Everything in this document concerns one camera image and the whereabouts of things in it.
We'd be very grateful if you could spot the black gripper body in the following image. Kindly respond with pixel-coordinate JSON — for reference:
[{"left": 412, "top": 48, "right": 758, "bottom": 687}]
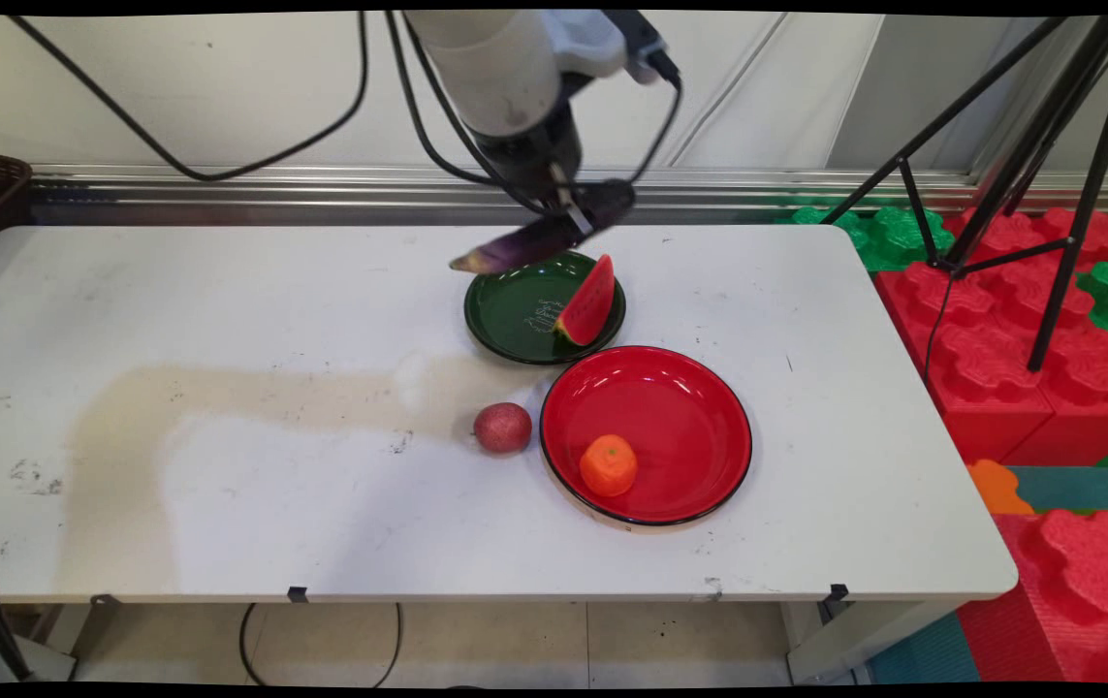
[{"left": 472, "top": 97, "right": 586, "bottom": 216}]

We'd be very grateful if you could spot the purple toy eggplant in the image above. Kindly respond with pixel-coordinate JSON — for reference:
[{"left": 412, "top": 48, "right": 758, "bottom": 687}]
[{"left": 449, "top": 178, "right": 637, "bottom": 276}]

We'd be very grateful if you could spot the toy watermelon slice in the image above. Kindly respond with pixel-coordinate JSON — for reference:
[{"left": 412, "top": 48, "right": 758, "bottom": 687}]
[{"left": 554, "top": 254, "right": 617, "bottom": 348}]

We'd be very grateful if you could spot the green round plate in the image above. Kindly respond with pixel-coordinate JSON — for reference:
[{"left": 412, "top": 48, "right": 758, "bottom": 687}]
[{"left": 463, "top": 248, "right": 627, "bottom": 367}]

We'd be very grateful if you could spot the red toy apple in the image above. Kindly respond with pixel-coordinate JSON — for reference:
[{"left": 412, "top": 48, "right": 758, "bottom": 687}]
[{"left": 472, "top": 402, "right": 534, "bottom": 456}]

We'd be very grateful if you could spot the red round plate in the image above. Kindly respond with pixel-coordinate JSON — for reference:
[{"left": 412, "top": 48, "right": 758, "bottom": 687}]
[{"left": 539, "top": 345, "right": 754, "bottom": 528}]

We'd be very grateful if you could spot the toy orange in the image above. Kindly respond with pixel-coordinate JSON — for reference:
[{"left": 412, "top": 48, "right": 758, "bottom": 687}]
[{"left": 579, "top": 434, "right": 639, "bottom": 499}]

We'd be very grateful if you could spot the large red foam block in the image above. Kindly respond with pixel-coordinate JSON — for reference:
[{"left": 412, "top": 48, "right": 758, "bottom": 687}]
[{"left": 873, "top": 206, "right": 1108, "bottom": 467}]

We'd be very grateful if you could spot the black tripod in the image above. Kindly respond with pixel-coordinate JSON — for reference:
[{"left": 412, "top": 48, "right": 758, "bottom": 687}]
[{"left": 819, "top": 14, "right": 1108, "bottom": 374}]

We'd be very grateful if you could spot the orange foam block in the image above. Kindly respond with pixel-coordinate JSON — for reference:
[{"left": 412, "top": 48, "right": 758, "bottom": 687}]
[{"left": 965, "top": 458, "right": 1035, "bottom": 516}]

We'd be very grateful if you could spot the white table leg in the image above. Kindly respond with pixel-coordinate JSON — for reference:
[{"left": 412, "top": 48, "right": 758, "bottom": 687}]
[
  {"left": 784, "top": 598, "right": 964, "bottom": 685},
  {"left": 0, "top": 605, "right": 81, "bottom": 684}
]

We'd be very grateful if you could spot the teal foam mat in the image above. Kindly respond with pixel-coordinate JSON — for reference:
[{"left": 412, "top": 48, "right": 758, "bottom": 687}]
[
  {"left": 1004, "top": 432, "right": 1108, "bottom": 516},
  {"left": 866, "top": 611, "right": 983, "bottom": 685}
]

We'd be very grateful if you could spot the black camera cable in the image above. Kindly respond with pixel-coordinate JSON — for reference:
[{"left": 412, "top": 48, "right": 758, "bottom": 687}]
[{"left": 383, "top": 10, "right": 684, "bottom": 216}]

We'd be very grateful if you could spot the wrist camera with white bracket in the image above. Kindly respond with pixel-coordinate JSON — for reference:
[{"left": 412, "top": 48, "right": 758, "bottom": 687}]
[{"left": 538, "top": 10, "right": 683, "bottom": 90}]

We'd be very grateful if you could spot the aluminium wall rail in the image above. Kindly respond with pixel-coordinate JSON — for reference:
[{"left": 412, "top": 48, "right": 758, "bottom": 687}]
[{"left": 28, "top": 163, "right": 1108, "bottom": 216}]

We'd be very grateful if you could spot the thin black tripod cable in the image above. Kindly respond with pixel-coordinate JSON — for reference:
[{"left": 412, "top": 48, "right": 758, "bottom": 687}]
[{"left": 922, "top": 275, "right": 954, "bottom": 391}]

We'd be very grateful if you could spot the black floor cable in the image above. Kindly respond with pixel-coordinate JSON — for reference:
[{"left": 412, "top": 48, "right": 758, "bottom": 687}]
[{"left": 238, "top": 602, "right": 403, "bottom": 688}]

